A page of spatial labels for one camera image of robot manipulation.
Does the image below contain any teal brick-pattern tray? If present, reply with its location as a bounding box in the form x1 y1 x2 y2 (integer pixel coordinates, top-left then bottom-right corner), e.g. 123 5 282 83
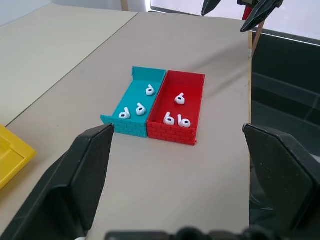
100 66 168 138

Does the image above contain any red brick-pattern tray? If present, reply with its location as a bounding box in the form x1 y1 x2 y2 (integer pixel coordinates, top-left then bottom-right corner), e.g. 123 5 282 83
146 69 206 146

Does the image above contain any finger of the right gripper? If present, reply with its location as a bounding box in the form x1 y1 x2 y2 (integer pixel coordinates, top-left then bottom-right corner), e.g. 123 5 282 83
201 0 221 16
239 0 281 33

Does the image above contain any yellow plastic tray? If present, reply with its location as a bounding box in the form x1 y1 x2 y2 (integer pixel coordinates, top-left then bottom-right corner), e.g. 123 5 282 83
0 124 38 191

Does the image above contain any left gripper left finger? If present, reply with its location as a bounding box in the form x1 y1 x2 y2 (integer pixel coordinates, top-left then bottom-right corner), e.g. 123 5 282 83
0 124 115 240

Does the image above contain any wooden slat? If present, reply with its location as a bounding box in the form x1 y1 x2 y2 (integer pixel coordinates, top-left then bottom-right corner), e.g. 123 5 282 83
251 21 266 57

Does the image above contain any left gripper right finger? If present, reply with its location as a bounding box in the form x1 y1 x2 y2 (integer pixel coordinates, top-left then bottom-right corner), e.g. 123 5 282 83
241 123 320 240

